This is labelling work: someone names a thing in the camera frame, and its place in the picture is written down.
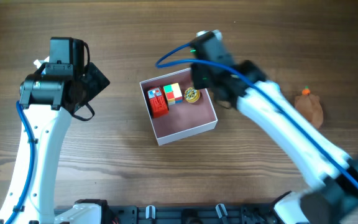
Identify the yellow round spinner toy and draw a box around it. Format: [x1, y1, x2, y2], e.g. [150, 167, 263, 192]
[185, 87, 201, 103]

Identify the colourful puzzle cube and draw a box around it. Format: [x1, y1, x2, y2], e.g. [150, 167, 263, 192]
[163, 83, 183, 105]

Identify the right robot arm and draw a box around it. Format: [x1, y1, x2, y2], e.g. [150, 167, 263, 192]
[190, 30, 358, 223]

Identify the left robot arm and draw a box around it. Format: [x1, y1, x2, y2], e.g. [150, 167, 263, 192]
[0, 37, 110, 223]

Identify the white box pink inside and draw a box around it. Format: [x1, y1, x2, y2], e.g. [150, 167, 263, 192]
[139, 68, 218, 146]

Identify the brown plush toy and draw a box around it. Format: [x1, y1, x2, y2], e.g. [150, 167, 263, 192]
[294, 86, 324, 129]

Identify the blue right cable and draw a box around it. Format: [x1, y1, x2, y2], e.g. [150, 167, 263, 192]
[155, 42, 358, 211]

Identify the blue cable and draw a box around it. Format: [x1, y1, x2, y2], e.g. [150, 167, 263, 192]
[4, 100, 37, 224]
[155, 42, 358, 211]

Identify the blue left cable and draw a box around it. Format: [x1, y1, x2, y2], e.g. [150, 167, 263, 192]
[4, 100, 37, 224]

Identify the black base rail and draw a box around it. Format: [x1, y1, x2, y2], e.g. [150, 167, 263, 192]
[54, 198, 291, 224]

